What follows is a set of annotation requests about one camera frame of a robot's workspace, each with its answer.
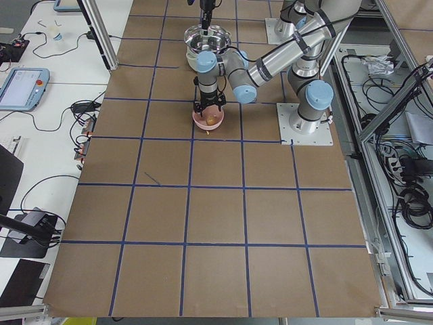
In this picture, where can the brown egg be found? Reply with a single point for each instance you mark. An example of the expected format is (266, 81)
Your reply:
(211, 120)

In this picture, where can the pale green cooking pot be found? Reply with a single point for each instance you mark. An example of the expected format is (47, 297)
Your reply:
(194, 57)

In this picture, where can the pink bowl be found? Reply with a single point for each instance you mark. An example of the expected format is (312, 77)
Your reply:
(201, 121)

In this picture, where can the black power adapter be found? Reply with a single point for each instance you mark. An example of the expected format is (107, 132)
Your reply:
(82, 107)

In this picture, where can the small white cup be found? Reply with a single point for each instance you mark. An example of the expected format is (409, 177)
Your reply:
(55, 33)

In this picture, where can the crumpled white paper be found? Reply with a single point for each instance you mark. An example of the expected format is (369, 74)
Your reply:
(378, 65)

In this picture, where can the blue teach pendant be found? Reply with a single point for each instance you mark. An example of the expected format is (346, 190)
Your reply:
(23, 89)

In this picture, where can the black laptop corner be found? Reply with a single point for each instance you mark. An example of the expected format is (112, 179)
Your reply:
(11, 169)

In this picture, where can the black monitor stand base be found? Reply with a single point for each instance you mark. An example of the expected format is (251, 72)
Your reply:
(30, 235)

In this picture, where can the black flat pad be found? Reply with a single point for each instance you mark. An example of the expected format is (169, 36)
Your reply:
(24, 284)

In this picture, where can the aluminium frame post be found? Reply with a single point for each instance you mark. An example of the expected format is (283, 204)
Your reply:
(98, 29)

